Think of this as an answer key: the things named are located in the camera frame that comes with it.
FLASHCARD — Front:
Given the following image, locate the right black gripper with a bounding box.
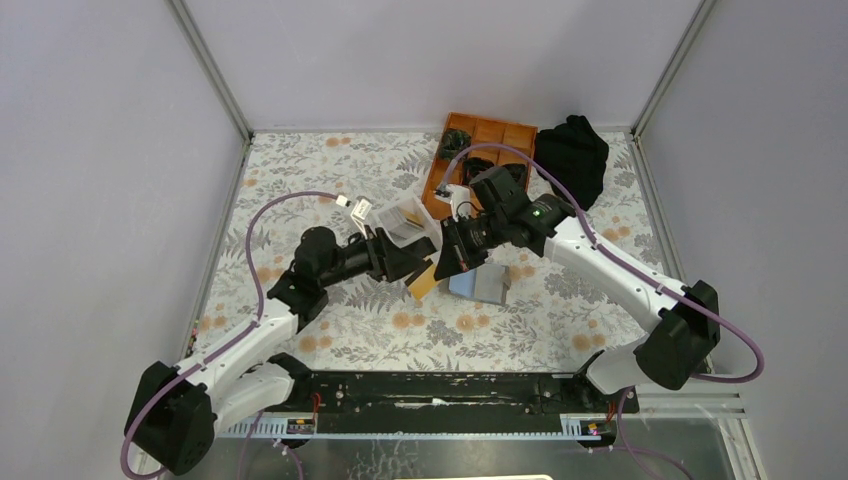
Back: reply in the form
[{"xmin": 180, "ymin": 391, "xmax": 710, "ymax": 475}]
[{"xmin": 434, "ymin": 210, "xmax": 508, "ymax": 282}]

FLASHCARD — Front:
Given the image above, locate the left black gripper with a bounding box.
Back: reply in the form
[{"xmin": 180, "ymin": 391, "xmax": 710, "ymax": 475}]
[{"xmin": 318, "ymin": 226, "xmax": 426, "ymax": 291}]

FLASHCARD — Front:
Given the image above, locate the grey leather card holder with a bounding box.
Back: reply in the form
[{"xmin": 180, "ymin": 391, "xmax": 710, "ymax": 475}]
[{"xmin": 442, "ymin": 263, "xmax": 511, "ymax": 305}]

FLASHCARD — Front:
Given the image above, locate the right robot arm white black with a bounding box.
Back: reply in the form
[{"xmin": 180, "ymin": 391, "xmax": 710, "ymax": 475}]
[{"xmin": 435, "ymin": 194, "xmax": 720, "ymax": 412}]

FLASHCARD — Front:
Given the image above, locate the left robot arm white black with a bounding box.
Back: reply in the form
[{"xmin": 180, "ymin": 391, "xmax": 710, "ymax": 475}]
[{"xmin": 121, "ymin": 227, "xmax": 441, "ymax": 475}]

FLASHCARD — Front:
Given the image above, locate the white plastic card tray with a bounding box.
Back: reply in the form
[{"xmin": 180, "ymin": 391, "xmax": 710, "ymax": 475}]
[{"xmin": 369, "ymin": 194, "xmax": 442, "ymax": 250}]

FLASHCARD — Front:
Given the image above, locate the stack of cards in tray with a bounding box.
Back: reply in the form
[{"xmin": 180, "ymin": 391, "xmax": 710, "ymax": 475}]
[{"xmin": 378, "ymin": 207, "xmax": 424, "ymax": 238}]

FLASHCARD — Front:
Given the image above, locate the rolled dark sock middle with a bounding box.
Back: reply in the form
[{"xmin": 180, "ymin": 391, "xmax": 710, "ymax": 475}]
[{"xmin": 461, "ymin": 157, "xmax": 494, "ymax": 185}]

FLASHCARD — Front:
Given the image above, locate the rolled dark sock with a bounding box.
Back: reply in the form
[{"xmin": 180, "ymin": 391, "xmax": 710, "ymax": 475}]
[
  {"xmin": 437, "ymin": 128, "xmax": 472, "ymax": 161},
  {"xmin": 504, "ymin": 163, "xmax": 528, "ymax": 186},
  {"xmin": 461, "ymin": 157, "xmax": 494, "ymax": 185}
]

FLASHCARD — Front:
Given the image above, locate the floral table mat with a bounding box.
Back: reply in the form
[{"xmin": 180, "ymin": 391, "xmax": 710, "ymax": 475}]
[{"xmin": 189, "ymin": 132, "xmax": 642, "ymax": 372}]

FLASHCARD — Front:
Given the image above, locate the rolled dark sock right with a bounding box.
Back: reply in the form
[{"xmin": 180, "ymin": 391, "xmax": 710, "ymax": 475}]
[{"xmin": 504, "ymin": 163, "xmax": 528, "ymax": 186}]

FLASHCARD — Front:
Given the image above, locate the rolled dark sock top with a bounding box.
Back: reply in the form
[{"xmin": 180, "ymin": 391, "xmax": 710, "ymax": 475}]
[{"xmin": 437, "ymin": 128, "xmax": 472, "ymax": 161}]

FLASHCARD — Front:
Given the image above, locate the orange wooden compartment box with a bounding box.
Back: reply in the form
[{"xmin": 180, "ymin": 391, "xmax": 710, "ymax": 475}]
[{"xmin": 421, "ymin": 112, "xmax": 538, "ymax": 220}]

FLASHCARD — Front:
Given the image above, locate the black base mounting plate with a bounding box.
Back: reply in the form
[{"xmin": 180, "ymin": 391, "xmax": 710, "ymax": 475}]
[{"xmin": 268, "ymin": 354, "xmax": 640, "ymax": 414}]

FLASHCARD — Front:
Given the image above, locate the black cloth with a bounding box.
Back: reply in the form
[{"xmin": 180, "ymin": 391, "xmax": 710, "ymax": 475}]
[{"xmin": 534, "ymin": 115, "xmax": 610, "ymax": 210}]

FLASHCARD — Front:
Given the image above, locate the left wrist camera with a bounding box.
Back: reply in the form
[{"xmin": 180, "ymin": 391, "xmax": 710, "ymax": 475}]
[{"xmin": 349, "ymin": 197, "xmax": 373, "ymax": 223}]

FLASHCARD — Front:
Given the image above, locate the white slotted cable duct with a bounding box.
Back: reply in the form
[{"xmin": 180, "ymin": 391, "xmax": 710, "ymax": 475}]
[{"xmin": 217, "ymin": 411, "xmax": 610, "ymax": 442}]

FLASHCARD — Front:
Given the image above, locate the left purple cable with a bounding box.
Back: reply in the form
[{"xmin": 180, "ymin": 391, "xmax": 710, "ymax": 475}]
[{"xmin": 120, "ymin": 191, "xmax": 348, "ymax": 480}]

